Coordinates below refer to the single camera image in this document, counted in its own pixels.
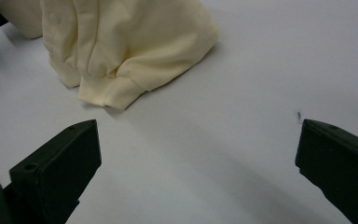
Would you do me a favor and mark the cream knit garment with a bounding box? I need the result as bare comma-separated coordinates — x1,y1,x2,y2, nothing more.
0,0,221,112

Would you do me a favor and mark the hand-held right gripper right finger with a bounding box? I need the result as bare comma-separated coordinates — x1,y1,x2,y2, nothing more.
295,119,358,224

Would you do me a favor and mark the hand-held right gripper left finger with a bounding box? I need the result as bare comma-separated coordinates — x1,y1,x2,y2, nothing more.
8,119,103,224

